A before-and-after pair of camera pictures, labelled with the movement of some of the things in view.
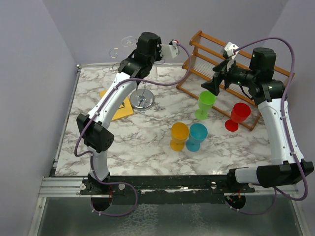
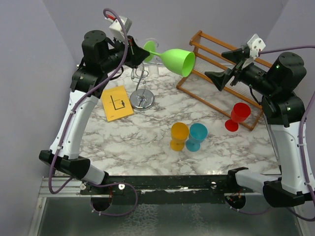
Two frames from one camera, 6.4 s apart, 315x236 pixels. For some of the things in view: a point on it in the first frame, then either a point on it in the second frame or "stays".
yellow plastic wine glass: [179, 132] stays
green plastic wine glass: [206, 101] → [181, 61]
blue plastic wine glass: [198, 132] stays
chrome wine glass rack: [141, 99] stays
